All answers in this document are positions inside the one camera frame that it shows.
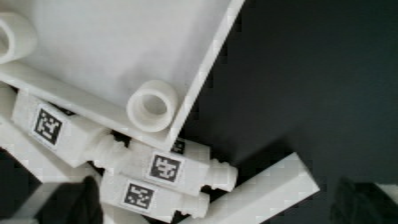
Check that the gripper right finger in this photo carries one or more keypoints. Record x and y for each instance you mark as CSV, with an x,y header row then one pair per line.
x,y
364,203

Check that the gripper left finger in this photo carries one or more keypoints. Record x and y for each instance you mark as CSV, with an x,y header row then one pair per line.
x,y
73,207

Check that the white table leg with tag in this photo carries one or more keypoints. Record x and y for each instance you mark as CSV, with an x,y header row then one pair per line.
x,y
75,138

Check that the white square tabletop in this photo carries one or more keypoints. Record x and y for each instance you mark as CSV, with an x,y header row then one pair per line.
x,y
116,42

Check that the white obstacle fence right bar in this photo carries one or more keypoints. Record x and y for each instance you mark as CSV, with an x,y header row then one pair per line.
x,y
268,193

